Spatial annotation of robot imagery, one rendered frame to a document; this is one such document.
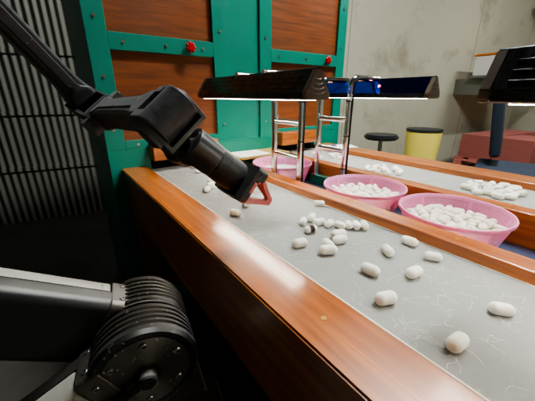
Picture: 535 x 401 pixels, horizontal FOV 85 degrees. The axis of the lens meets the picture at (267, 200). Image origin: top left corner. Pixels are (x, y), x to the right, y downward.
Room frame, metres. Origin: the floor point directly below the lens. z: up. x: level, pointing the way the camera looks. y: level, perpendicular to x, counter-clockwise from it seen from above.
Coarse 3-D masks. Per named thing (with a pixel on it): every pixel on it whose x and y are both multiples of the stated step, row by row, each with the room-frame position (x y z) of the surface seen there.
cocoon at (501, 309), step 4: (488, 304) 0.36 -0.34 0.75; (492, 304) 0.36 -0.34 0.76; (496, 304) 0.35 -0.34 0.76; (500, 304) 0.35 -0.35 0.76; (504, 304) 0.35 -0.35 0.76; (508, 304) 0.35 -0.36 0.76; (488, 308) 0.36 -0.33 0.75; (492, 308) 0.35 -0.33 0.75; (496, 308) 0.35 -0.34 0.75; (500, 308) 0.35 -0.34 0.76; (504, 308) 0.35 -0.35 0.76; (508, 308) 0.35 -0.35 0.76; (512, 308) 0.35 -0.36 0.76; (492, 312) 0.35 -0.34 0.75; (496, 312) 0.35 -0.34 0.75; (500, 312) 0.35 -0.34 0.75; (504, 312) 0.35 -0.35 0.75; (508, 312) 0.34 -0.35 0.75; (512, 312) 0.34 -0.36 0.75; (508, 316) 0.35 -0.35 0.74
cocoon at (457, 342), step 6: (450, 336) 0.30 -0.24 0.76; (456, 336) 0.29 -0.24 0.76; (462, 336) 0.29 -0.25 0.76; (450, 342) 0.29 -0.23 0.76; (456, 342) 0.28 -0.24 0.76; (462, 342) 0.28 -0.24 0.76; (468, 342) 0.29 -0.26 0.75; (450, 348) 0.28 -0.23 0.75; (456, 348) 0.28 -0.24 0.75; (462, 348) 0.28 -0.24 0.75
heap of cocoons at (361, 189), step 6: (336, 186) 0.99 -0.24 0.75; (342, 186) 1.01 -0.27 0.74; (348, 186) 0.99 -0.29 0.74; (354, 186) 0.99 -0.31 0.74; (360, 186) 1.00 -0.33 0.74; (366, 186) 1.02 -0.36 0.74; (372, 186) 1.00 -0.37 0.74; (342, 192) 0.95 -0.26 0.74; (348, 192) 0.93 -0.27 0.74; (354, 192) 0.95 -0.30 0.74; (360, 192) 0.94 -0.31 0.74; (366, 192) 0.93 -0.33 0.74; (372, 192) 0.93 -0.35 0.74; (378, 192) 0.94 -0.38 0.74; (384, 192) 0.95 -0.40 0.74; (390, 192) 0.94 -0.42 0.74; (396, 192) 0.93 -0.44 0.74
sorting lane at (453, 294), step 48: (192, 192) 0.94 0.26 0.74; (288, 192) 0.94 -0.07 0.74; (288, 240) 0.59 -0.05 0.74; (384, 240) 0.59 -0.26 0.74; (336, 288) 0.42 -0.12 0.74; (384, 288) 0.42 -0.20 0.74; (432, 288) 0.42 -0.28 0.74; (480, 288) 0.42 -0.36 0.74; (528, 288) 0.42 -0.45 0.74; (432, 336) 0.31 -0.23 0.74; (480, 336) 0.31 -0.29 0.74; (528, 336) 0.31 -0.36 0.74; (480, 384) 0.24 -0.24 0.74; (528, 384) 0.24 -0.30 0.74
